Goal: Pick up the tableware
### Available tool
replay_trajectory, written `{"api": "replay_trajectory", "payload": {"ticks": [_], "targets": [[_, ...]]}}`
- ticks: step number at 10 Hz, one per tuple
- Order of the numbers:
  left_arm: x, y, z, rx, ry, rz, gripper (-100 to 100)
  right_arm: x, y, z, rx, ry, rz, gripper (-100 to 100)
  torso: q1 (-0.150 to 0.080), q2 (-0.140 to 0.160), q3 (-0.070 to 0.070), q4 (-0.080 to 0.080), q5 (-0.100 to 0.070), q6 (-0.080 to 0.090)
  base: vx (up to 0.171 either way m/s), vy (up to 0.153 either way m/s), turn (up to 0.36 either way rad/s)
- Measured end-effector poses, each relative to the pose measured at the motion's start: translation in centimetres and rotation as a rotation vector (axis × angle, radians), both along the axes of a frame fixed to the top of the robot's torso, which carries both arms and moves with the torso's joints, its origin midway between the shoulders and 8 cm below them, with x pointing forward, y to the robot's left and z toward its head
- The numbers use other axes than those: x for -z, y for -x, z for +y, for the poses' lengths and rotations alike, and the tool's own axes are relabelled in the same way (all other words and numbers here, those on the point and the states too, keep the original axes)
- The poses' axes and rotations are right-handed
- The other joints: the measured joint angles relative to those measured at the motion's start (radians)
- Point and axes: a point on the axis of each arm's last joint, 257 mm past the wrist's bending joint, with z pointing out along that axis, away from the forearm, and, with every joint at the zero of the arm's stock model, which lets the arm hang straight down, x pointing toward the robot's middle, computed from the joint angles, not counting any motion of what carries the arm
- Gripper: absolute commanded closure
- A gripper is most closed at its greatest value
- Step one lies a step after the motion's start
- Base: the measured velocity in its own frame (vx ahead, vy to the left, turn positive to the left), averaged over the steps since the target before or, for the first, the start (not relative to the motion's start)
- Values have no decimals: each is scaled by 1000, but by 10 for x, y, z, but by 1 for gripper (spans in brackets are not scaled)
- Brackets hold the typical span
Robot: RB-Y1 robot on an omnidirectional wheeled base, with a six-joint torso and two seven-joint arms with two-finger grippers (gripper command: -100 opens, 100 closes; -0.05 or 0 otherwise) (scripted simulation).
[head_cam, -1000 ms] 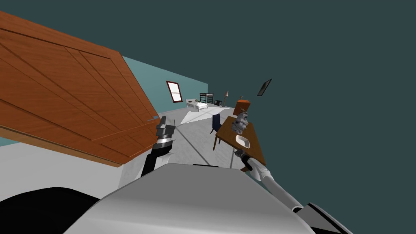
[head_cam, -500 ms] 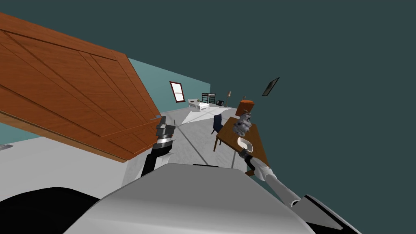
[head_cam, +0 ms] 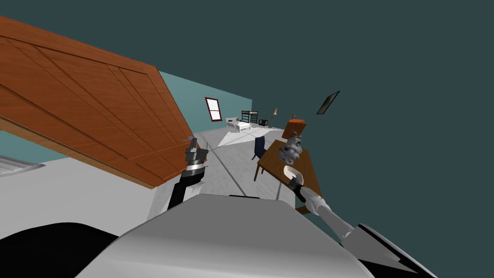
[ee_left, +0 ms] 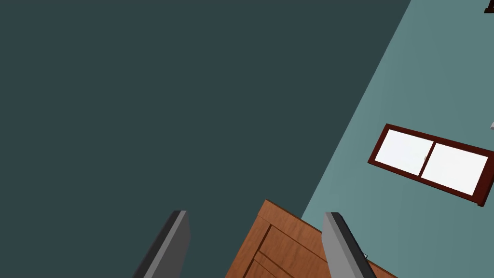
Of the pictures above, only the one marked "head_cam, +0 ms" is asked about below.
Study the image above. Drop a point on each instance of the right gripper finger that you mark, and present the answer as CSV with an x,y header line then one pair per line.
x,y
298,178
288,170

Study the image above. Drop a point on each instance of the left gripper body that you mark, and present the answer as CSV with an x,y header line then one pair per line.
x,y
197,155

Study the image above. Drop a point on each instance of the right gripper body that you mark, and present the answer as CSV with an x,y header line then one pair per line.
x,y
298,190

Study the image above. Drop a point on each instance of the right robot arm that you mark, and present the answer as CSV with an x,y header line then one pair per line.
x,y
332,221

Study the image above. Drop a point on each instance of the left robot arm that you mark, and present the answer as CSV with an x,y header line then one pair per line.
x,y
180,195

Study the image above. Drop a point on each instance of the brown wooden table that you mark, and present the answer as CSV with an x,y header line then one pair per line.
x,y
274,162

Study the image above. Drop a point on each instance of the white floor rug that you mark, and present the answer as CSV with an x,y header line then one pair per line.
x,y
241,137

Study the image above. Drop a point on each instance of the dark blue chair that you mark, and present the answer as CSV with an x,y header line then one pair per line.
x,y
260,146

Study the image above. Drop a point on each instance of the red framed window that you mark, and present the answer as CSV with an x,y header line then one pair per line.
x,y
213,109

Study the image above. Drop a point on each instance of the white bed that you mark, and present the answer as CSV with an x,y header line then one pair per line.
x,y
240,124

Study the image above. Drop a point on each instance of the orange-brown cabinet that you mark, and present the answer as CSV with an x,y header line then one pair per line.
x,y
293,129

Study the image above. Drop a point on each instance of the black shelf rack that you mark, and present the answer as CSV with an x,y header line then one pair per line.
x,y
249,116

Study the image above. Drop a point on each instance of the small black stool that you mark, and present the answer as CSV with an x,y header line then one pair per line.
x,y
263,122

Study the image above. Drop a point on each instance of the pale floor lamp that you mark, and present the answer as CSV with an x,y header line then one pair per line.
x,y
273,115

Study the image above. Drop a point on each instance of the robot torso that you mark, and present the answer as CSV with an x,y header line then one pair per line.
x,y
231,239

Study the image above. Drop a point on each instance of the brown wooden door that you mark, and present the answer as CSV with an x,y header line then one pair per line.
x,y
85,104

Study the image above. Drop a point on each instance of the dark framed wall picture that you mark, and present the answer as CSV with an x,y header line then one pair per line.
x,y
328,102

